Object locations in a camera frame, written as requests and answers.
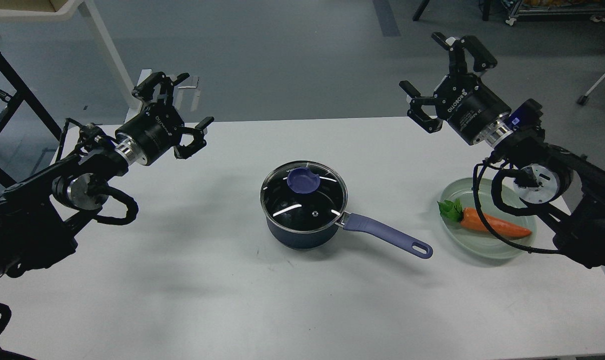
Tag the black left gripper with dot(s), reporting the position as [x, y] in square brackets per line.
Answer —
[159, 127]

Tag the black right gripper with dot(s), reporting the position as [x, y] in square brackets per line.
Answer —
[461, 99]

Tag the glass lid with blue knob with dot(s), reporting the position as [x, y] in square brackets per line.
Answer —
[303, 196]

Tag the blue saucepan with handle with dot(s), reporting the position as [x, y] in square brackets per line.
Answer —
[350, 221]

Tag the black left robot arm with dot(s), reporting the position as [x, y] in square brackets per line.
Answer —
[41, 215]

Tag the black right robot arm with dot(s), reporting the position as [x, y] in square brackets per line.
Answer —
[562, 189]

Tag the black stand legs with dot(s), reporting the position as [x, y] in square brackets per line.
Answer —
[452, 9]

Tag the orange toy carrot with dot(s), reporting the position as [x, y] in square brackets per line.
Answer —
[470, 219]

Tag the white stand leg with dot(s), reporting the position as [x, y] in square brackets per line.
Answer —
[583, 99]

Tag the wheeled metal cart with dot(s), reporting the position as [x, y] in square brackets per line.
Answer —
[518, 11]

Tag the black metal rack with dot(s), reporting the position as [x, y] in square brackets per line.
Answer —
[22, 95]

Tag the white table leg frame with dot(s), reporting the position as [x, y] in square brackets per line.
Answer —
[62, 10]

